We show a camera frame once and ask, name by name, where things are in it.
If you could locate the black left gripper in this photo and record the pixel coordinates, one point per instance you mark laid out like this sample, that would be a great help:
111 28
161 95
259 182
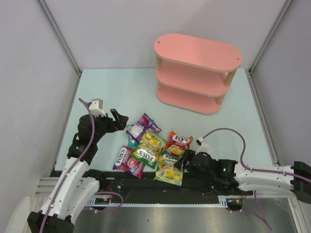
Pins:
112 124

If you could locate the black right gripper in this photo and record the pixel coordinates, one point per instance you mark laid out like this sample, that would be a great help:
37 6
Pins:
188 160

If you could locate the green spring tea candy bag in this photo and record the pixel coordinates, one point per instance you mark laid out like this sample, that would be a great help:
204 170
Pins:
167 172

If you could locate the green Fox's candy bag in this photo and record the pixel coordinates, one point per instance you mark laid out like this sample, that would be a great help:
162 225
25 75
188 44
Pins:
149 149

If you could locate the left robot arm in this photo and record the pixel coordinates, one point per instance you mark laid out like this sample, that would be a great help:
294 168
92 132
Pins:
77 182

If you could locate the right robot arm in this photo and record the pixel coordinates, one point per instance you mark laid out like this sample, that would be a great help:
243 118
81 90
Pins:
229 177

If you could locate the orange Fox's fruits candy bag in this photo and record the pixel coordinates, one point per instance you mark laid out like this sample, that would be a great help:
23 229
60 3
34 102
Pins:
177 145

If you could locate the purple candy bag face-down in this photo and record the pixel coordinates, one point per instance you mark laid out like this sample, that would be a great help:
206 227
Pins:
137 130

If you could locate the teal Fox's candy bag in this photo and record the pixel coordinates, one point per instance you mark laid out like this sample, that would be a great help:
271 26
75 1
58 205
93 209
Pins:
132 142

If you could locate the purple Fox's berries candy bag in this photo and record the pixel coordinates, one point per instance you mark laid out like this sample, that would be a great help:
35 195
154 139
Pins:
127 163

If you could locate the pink three-tier shelf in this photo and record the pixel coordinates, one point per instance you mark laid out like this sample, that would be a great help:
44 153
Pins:
194 73

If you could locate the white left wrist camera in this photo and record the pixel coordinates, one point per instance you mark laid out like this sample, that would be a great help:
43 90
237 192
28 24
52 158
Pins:
96 107

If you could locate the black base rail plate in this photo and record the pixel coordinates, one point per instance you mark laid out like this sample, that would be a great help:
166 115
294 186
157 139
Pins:
147 190

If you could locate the left aluminium corner post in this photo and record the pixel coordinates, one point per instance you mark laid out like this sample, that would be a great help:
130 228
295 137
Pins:
59 35

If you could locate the aluminium corner post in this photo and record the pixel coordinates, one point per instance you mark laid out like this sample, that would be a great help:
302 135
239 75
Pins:
59 35
272 32

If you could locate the right aluminium corner post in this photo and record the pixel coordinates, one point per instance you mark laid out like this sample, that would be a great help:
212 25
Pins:
272 32

